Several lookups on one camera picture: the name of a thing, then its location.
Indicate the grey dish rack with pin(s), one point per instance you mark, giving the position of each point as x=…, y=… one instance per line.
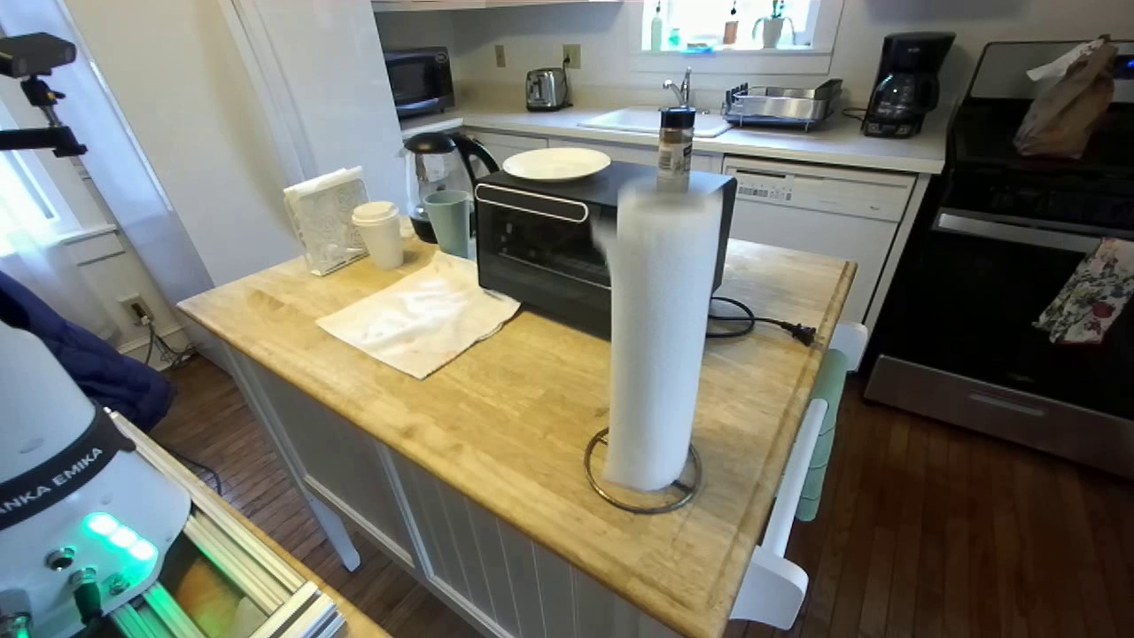
x=782, y=109

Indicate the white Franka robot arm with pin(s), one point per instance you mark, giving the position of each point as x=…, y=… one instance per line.
x=70, y=473

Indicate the white ceramic plate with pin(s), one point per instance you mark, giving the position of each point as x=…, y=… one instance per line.
x=552, y=163

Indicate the black camera on tripod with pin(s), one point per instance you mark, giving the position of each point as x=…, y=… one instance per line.
x=37, y=55

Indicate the white kitchen sink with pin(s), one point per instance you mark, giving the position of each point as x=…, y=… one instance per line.
x=626, y=122

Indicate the brown paper bag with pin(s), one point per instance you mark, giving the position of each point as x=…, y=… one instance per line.
x=1065, y=112

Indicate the white vase with plant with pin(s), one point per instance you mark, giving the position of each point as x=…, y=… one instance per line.
x=771, y=28

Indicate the black microwave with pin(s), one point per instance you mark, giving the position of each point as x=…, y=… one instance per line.
x=420, y=83

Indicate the black coffee maker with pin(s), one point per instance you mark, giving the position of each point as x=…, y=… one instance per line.
x=904, y=91

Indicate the white paper towel roll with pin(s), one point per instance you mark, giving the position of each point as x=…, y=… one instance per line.
x=656, y=341

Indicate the chrome sink faucet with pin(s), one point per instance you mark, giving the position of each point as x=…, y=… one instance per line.
x=676, y=91

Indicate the blue sponge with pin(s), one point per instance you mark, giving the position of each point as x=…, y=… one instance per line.
x=694, y=51

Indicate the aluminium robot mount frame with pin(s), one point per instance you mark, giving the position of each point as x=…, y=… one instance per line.
x=250, y=553

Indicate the floral dish towel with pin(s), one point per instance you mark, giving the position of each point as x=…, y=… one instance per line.
x=1092, y=294

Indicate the teal soap bottle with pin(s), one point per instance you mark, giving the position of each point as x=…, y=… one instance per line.
x=656, y=28

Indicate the white kitchen island base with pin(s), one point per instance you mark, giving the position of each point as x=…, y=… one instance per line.
x=472, y=532

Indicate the teal cup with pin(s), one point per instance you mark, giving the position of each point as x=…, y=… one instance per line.
x=447, y=224

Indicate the teal hanging towel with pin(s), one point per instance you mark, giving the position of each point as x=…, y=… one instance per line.
x=824, y=437

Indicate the white lidded paper cup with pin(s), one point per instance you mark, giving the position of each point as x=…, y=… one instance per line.
x=379, y=235

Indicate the brown soap bottle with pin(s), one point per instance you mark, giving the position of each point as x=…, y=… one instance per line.
x=730, y=27

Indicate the glass kettle with black lid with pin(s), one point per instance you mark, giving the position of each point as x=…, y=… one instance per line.
x=431, y=161

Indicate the white cloth napkin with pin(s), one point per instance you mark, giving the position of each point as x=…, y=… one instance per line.
x=413, y=319

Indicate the white dishwasher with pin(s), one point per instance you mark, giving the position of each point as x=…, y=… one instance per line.
x=826, y=224

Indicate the silver toaster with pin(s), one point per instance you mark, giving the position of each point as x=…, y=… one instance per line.
x=548, y=91

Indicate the dark blue cloth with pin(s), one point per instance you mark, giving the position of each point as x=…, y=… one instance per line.
x=82, y=357

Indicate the spice bottle with black cap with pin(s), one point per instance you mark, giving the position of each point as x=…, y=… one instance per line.
x=673, y=144

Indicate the black kitchen stove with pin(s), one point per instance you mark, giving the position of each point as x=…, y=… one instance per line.
x=1014, y=294

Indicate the black toaster oven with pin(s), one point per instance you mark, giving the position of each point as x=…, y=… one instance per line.
x=543, y=253

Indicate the kitchen window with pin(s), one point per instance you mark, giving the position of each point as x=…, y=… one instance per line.
x=730, y=15

